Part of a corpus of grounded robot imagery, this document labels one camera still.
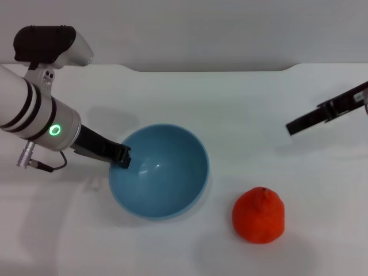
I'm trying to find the blue bowl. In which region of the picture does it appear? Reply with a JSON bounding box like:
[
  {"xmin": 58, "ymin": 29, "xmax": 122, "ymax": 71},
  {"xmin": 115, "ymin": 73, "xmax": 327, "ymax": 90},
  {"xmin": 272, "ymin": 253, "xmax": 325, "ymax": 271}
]
[{"xmin": 108, "ymin": 123, "xmax": 210, "ymax": 221}]

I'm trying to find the orange fruit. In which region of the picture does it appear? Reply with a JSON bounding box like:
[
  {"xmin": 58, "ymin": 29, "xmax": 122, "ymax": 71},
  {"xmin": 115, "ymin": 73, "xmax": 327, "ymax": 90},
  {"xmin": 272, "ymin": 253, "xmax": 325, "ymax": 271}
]
[{"xmin": 232, "ymin": 186, "xmax": 285, "ymax": 244}]

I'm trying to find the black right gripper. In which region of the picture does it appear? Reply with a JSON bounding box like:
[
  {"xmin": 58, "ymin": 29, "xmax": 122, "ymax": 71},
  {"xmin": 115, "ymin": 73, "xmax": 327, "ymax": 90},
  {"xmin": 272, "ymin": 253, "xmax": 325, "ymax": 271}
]
[{"xmin": 286, "ymin": 81, "xmax": 368, "ymax": 136}]

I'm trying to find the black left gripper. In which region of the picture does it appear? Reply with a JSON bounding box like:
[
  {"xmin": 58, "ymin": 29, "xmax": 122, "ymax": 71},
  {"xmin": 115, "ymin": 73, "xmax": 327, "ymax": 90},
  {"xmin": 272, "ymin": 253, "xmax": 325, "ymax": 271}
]
[{"xmin": 70, "ymin": 124, "xmax": 133, "ymax": 169}]

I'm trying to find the left black cable silver plug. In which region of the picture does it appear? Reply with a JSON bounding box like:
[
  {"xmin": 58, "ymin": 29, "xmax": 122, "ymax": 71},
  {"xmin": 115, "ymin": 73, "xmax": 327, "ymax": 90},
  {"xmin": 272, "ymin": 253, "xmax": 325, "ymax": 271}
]
[{"xmin": 16, "ymin": 140, "xmax": 68, "ymax": 173}]

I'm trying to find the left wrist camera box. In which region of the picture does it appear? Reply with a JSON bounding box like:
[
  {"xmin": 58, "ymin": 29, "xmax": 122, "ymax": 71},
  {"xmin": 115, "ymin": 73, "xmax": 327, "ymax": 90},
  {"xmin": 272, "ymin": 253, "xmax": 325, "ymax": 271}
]
[{"xmin": 13, "ymin": 25, "xmax": 94, "ymax": 87}]

